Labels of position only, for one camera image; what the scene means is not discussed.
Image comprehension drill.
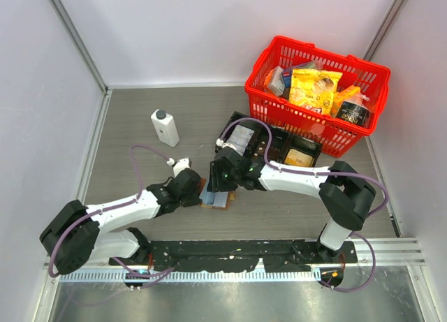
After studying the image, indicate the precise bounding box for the brown leather card holder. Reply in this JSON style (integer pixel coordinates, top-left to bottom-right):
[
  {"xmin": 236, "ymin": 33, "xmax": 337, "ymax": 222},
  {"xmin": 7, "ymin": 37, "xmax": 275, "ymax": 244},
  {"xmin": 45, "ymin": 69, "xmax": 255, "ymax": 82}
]
[{"xmin": 199, "ymin": 178, "xmax": 236, "ymax": 210}]

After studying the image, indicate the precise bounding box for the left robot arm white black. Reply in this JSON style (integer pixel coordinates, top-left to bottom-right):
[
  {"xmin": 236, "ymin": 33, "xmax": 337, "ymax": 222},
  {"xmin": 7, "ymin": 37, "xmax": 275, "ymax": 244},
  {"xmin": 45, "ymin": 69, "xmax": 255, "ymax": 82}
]
[{"xmin": 39, "ymin": 168, "xmax": 201, "ymax": 278}]

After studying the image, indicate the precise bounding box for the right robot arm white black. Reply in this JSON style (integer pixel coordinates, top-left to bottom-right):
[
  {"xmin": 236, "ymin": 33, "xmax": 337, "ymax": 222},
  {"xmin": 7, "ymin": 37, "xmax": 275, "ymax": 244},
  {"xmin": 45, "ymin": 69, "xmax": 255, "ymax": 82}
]
[{"xmin": 207, "ymin": 147, "xmax": 376, "ymax": 263}]

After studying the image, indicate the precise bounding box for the white cards stack in tray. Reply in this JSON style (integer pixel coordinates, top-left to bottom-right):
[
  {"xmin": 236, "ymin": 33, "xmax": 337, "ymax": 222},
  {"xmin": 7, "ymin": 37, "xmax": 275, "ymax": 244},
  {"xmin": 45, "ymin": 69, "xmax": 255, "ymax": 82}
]
[{"xmin": 224, "ymin": 124, "xmax": 254, "ymax": 156}]

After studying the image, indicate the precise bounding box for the brown cards stack in tray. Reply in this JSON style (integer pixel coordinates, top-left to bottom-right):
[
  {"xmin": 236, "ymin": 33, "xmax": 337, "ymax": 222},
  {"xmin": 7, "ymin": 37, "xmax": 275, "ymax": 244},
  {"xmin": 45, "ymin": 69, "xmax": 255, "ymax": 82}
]
[{"xmin": 252, "ymin": 140, "xmax": 281, "ymax": 161}]

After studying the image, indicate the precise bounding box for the yellow cards stack in tray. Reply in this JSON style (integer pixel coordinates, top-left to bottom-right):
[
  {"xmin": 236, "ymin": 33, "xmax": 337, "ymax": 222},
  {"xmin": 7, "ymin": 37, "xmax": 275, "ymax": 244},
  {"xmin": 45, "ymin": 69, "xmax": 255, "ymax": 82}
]
[{"xmin": 284, "ymin": 148, "xmax": 314, "ymax": 167}]

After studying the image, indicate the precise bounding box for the black compartment tray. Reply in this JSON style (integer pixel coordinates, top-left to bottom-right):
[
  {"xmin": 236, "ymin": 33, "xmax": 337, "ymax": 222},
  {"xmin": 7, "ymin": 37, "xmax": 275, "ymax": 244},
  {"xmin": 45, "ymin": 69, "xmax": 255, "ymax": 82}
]
[{"xmin": 218, "ymin": 112, "xmax": 322, "ymax": 168}]

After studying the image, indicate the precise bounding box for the white bottle grey cap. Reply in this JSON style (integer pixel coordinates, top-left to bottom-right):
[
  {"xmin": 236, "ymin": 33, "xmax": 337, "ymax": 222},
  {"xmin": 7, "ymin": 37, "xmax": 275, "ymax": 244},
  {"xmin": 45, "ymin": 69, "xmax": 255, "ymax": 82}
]
[{"xmin": 151, "ymin": 109, "xmax": 179, "ymax": 147}]

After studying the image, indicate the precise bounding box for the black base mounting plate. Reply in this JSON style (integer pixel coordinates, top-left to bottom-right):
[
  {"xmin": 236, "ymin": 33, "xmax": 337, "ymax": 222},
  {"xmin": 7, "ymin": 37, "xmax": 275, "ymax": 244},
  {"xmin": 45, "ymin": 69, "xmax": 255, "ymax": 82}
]
[{"xmin": 122, "ymin": 240, "xmax": 358, "ymax": 273}]

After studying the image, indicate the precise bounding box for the grey carton box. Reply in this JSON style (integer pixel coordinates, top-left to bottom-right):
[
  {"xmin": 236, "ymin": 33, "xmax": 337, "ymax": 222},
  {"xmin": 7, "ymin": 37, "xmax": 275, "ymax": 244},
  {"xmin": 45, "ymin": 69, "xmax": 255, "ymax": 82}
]
[{"xmin": 263, "ymin": 66, "xmax": 285, "ymax": 97}]

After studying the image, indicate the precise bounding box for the red plastic shopping basket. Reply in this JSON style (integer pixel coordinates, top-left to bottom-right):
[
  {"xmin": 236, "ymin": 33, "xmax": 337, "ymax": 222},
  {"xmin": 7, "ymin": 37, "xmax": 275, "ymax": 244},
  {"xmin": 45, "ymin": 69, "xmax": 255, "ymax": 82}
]
[{"xmin": 244, "ymin": 36, "xmax": 391, "ymax": 157}]

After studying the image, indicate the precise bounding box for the yellow snack bag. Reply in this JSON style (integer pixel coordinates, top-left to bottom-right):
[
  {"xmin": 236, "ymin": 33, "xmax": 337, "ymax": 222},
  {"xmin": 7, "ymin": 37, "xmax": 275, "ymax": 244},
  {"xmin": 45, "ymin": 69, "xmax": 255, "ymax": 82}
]
[{"xmin": 288, "ymin": 68, "xmax": 342, "ymax": 115}]

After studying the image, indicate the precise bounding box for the orange snack packet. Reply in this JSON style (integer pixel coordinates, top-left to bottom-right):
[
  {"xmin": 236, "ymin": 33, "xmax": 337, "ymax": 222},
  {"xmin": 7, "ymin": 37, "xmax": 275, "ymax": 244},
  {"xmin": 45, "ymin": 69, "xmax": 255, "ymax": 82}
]
[{"xmin": 330, "ymin": 85, "xmax": 361, "ymax": 117}]

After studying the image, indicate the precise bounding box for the black round can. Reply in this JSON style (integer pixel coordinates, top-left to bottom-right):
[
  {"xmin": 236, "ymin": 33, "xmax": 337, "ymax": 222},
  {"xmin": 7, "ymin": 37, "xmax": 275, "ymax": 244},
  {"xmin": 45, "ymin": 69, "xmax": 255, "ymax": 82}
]
[{"xmin": 336, "ymin": 101, "xmax": 371, "ymax": 127}]

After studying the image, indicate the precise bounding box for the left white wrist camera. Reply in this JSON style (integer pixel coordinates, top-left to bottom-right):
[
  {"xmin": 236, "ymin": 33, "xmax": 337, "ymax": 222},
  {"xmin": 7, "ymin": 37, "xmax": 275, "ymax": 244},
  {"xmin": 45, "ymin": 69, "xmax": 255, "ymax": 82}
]
[{"xmin": 166, "ymin": 158, "xmax": 191, "ymax": 177}]

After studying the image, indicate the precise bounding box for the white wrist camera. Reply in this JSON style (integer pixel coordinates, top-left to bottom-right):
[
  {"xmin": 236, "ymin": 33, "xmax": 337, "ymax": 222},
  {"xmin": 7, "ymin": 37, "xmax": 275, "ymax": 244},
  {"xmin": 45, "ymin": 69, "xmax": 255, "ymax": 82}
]
[
  {"xmin": 215, "ymin": 138, "xmax": 237, "ymax": 154},
  {"xmin": 166, "ymin": 158, "xmax": 191, "ymax": 177}
]

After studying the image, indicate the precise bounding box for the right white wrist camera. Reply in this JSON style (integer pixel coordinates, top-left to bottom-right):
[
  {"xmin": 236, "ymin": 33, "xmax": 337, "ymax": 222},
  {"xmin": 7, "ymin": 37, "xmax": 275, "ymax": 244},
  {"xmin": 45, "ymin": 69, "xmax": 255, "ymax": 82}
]
[{"xmin": 215, "ymin": 138, "xmax": 237, "ymax": 154}]

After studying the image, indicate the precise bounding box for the purple cable under left base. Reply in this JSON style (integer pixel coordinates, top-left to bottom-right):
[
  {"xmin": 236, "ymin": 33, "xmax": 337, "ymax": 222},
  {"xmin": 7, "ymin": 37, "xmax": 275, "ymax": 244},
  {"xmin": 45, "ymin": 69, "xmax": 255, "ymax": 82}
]
[{"xmin": 111, "ymin": 255, "xmax": 182, "ymax": 288}]

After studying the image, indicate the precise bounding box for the white slotted cable duct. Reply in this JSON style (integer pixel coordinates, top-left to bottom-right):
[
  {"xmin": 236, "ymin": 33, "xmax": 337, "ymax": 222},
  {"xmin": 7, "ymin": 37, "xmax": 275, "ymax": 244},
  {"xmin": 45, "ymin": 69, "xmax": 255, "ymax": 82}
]
[{"xmin": 59, "ymin": 267, "xmax": 321, "ymax": 284}]

